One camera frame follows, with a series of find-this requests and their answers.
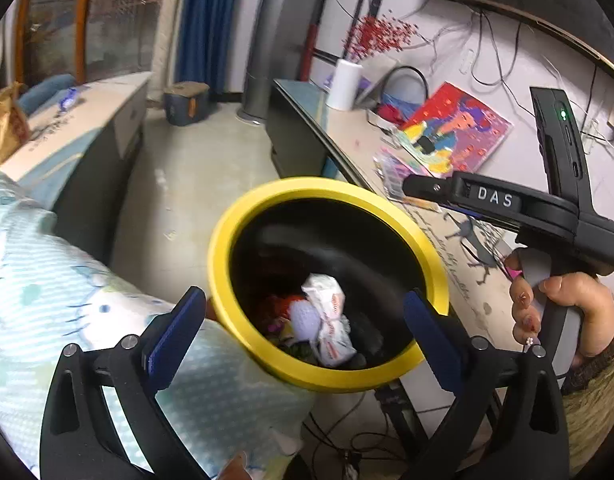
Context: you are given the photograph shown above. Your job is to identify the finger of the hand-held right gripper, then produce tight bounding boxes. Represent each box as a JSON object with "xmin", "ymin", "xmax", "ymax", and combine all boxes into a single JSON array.
[
  {"xmin": 438, "ymin": 203, "xmax": 488, "ymax": 219},
  {"xmin": 403, "ymin": 172, "xmax": 456, "ymax": 207}
]

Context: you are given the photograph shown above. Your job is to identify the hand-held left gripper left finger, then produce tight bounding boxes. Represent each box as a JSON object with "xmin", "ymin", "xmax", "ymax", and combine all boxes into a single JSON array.
[{"xmin": 39, "ymin": 286, "xmax": 208, "ymax": 480}]

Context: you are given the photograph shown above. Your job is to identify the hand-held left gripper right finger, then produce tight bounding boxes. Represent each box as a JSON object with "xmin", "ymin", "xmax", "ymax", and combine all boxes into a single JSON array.
[{"xmin": 403, "ymin": 289, "xmax": 570, "ymax": 480}]

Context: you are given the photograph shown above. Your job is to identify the white plastic bag orange print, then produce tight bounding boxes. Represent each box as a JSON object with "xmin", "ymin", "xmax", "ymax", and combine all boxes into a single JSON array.
[{"xmin": 302, "ymin": 274, "xmax": 355, "ymax": 367}]

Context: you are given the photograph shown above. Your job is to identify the yellow and black trash bin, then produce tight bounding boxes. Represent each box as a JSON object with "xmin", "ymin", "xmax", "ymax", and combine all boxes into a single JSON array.
[{"xmin": 207, "ymin": 176, "xmax": 450, "ymax": 393}]

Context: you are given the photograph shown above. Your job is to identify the person's right forearm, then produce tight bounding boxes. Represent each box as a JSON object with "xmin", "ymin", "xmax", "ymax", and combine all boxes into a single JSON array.
[{"xmin": 562, "ymin": 295, "xmax": 614, "ymax": 476}]

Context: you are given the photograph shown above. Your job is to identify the person's right hand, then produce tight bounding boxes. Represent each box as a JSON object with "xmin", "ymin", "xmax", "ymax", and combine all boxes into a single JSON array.
[{"xmin": 504, "ymin": 251, "xmax": 614, "ymax": 359}]

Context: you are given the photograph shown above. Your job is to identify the colourful painting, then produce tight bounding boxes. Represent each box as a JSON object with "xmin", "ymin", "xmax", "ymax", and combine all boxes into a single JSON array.
[{"xmin": 399, "ymin": 82, "xmax": 512, "ymax": 176}]

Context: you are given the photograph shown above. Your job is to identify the tv stand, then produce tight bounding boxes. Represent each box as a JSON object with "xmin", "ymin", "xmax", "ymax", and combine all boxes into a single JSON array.
[{"xmin": 266, "ymin": 78, "xmax": 552, "ymax": 441}]

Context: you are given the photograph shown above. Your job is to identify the white paper roll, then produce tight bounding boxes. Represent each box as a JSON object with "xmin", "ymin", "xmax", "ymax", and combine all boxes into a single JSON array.
[{"xmin": 327, "ymin": 58, "xmax": 362, "ymax": 111}]

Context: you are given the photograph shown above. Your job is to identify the cat print blanket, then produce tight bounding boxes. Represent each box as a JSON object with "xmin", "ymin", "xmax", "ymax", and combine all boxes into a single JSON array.
[{"xmin": 0, "ymin": 170, "xmax": 318, "ymax": 480}]

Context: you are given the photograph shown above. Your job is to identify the red berry decoration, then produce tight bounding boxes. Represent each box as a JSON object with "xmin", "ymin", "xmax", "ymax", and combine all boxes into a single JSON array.
[{"xmin": 344, "ymin": 10, "xmax": 418, "ymax": 63}]

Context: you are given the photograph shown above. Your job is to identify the silver tower air conditioner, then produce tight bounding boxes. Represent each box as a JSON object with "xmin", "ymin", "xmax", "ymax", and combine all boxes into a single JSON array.
[{"xmin": 239, "ymin": 0, "xmax": 332, "ymax": 123}]

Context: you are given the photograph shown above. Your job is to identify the brown storage box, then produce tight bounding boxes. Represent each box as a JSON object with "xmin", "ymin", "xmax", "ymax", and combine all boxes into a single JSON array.
[{"xmin": 164, "ymin": 81, "xmax": 210, "ymax": 126}]

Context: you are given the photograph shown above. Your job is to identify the white coffee table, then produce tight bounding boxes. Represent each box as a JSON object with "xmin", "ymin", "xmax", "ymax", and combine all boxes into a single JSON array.
[{"xmin": 0, "ymin": 71, "xmax": 152, "ymax": 256}]

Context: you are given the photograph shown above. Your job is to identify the blue curtain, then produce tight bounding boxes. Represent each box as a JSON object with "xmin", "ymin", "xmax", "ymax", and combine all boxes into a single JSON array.
[{"xmin": 177, "ymin": 0, "xmax": 268, "ymax": 93}]

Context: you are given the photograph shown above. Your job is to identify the gold paper bag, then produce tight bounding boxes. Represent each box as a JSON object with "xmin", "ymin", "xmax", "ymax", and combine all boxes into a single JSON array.
[{"xmin": 0, "ymin": 82, "xmax": 32, "ymax": 166}]

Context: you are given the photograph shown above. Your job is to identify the blue heart print sofa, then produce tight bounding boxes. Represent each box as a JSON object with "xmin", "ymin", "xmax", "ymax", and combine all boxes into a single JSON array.
[{"xmin": 17, "ymin": 74, "xmax": 75, "ymax": 121}]

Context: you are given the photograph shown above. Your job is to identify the cream curtain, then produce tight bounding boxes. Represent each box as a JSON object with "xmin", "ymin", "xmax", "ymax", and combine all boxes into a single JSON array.
[{"xmin": 152, "ymin": 0, "xmax": 192, "ymax": 96}]

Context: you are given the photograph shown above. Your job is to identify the wooden framed glass door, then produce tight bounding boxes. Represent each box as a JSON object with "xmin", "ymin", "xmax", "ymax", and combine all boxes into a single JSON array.
[{"xmin": 12, "ymin": 0, "xmax": 162, "ymax": 86}]

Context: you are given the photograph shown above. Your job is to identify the black cable loop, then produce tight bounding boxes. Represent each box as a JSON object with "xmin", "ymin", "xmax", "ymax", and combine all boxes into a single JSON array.
[{"xmin": 384, "ymin": 66, "xmax": 428, "ymax": 106}]

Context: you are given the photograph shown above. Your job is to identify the black floor cables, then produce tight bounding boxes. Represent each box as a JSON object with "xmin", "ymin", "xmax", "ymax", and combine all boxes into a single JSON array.
[{"xmin": 307, "ymin": 390, "xmax": 438, "ymax": 480}]

